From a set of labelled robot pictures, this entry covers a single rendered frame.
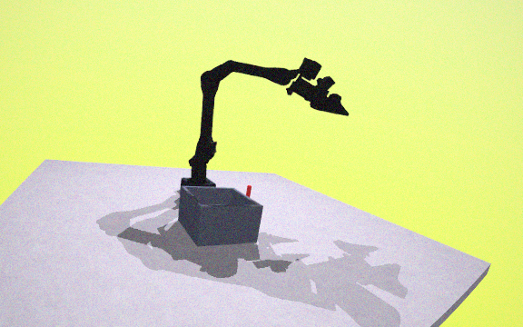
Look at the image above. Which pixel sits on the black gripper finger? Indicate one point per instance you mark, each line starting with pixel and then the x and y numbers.
pixel 323 109
pixel 341 110

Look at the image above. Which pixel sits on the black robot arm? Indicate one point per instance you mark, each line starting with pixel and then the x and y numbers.
pixel 210 80

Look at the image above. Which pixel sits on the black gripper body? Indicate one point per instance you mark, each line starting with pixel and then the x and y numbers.
pixel 317 98

